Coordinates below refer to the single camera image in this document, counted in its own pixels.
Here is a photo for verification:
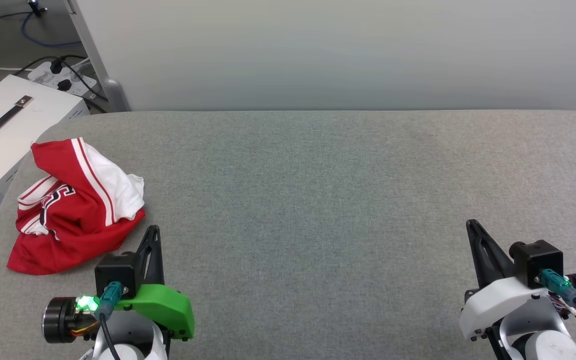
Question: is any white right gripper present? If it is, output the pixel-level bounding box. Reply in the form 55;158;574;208
459;219;550;343

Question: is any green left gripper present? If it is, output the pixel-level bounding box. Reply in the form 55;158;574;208
113;224;195;342

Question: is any red and white Bulls jersey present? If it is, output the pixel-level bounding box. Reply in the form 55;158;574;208
7;137;147;276

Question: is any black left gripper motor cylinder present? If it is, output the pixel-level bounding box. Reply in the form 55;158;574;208
42;296;82;345

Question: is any grey fabric table cover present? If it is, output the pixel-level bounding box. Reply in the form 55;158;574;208
0;109;576;360

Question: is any white equipment case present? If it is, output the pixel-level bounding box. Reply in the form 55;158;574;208
0;74;92;217

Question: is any white power strip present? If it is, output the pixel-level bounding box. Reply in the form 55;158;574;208
27;59;99;99

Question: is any teal left camera connector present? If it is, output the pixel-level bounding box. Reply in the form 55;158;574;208
92;281;129;321

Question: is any teal camera connector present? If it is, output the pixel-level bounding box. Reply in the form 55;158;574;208
92;281;129;321
539;268;576;307

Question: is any teal right camera connector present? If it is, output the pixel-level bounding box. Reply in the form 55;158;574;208
539;268;576;307

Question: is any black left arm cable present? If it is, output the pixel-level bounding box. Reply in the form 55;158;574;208
97;311;122;360

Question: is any black floor cable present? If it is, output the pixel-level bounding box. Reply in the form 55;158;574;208
0;53;110;114

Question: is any black case carry handle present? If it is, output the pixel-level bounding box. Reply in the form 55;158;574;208
0;95;35;153

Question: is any grey metal partition post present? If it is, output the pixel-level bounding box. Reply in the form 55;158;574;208
67;0;132;112

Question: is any blue floor cable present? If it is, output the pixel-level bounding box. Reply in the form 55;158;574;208
20;10;85;50

